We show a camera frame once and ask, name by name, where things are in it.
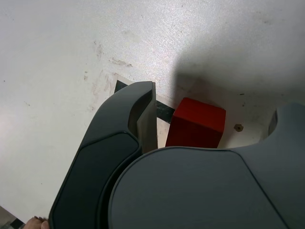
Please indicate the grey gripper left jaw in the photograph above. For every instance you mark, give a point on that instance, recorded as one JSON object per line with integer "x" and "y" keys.
{"x": 100, "y": 167}

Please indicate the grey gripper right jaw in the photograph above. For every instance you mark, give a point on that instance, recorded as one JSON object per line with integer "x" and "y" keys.
{"x": 202, "y": 190}

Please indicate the red cube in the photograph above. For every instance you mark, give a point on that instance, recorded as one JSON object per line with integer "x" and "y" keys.
{"x": 195, "y": 124}

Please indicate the black tape square outline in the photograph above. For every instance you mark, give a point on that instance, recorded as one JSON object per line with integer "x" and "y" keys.
{"x": 164, "y": 112}

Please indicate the person's hand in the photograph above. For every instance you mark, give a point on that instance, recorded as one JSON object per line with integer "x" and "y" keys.
{"x": 38, "y": 224}

